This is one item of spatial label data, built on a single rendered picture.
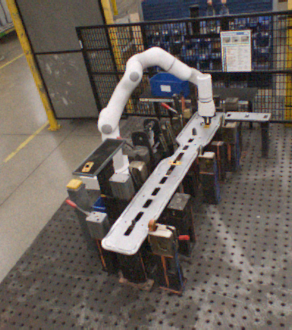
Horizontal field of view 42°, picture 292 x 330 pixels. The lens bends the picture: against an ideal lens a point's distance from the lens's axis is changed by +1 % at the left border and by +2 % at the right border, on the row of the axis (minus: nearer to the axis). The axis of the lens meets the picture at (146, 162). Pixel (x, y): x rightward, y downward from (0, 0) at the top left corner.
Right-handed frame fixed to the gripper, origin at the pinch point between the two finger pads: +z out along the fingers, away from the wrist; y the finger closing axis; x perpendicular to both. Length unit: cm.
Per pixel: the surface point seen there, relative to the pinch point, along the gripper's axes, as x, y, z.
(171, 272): -108, 16, 20
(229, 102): 23.8, 8.1, -2.8
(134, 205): -88, -11, 3
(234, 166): -8.3, 18.7, 28.4
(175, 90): 34, -37, -6
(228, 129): -8.2, 16.0, 0.2
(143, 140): -45, -24, -10
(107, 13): 150, -159, -39
